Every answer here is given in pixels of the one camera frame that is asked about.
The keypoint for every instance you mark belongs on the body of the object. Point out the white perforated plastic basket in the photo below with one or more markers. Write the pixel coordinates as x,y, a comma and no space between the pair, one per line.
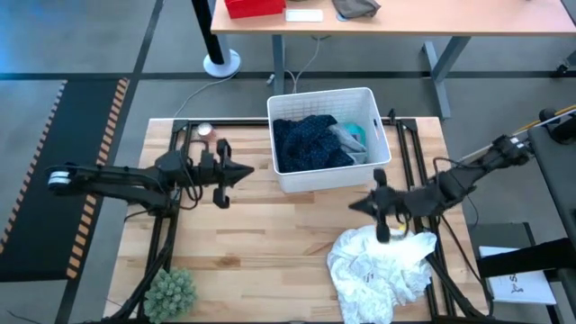
333,182

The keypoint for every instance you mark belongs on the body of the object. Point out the turquoise garment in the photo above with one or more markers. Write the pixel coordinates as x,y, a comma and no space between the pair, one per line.
357,132

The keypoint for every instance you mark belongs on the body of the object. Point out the grey-brown cloth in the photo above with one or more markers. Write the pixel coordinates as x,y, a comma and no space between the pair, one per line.
355,8

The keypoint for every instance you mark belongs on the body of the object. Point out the black aluminium table frame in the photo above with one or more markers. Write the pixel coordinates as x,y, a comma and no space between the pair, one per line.
225,121

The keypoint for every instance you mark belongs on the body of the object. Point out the small pink candle tin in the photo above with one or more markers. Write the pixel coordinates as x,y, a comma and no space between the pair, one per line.
204,129

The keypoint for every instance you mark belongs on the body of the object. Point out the white lace garment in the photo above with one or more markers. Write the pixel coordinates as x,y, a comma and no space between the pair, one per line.
378,279

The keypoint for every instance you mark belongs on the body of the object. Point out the black pole on round base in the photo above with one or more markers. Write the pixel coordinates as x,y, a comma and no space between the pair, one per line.
211,31

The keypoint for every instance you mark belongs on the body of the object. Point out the black side table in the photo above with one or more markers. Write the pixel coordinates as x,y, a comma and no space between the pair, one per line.
558,180

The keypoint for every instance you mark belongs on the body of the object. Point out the grey cabinet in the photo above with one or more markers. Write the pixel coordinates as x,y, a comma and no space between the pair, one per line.
499,234

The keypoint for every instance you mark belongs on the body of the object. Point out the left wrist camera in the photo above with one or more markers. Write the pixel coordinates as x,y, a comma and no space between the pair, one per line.
208,160

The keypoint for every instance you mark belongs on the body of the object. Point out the black curved device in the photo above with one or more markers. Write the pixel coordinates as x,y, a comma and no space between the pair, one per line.
564,132

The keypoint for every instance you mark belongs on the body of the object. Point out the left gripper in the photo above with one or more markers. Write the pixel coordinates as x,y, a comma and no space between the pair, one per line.
225,173

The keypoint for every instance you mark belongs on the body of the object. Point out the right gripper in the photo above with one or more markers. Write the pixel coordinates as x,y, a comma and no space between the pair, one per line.
387,202

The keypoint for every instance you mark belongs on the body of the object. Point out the white flat card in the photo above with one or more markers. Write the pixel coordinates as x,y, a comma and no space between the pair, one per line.
303,15

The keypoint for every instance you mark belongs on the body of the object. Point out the white paper sign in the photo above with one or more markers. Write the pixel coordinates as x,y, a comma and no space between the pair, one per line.
522,288

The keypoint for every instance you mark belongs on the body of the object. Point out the black flat bar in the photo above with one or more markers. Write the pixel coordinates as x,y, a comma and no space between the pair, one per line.
526,258

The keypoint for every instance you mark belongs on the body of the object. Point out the red box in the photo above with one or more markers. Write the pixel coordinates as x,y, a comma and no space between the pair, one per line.
254,8

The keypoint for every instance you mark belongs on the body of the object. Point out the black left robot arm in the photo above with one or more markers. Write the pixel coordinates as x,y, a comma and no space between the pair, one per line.
121,184

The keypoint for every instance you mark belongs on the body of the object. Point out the white rod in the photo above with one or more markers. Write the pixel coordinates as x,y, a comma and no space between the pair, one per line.
546,121

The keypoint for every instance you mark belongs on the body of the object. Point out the green artificial plant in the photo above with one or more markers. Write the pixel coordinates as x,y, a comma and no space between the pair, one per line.
171,294

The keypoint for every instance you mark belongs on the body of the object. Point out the yellow rod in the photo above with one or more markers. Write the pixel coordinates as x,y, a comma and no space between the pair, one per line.
562,111

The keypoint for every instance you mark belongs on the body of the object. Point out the navy dotted garment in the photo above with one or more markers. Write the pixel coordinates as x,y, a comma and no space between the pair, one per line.
306,144

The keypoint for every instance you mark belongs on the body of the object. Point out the wooden desk with grey legs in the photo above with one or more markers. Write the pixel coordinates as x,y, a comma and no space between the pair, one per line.
405,22

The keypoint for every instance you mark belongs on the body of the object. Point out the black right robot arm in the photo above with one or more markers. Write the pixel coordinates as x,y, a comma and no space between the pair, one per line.
450,189

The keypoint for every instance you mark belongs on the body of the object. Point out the black mat with orange stripes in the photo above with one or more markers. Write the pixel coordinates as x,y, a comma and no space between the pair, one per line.
54,216

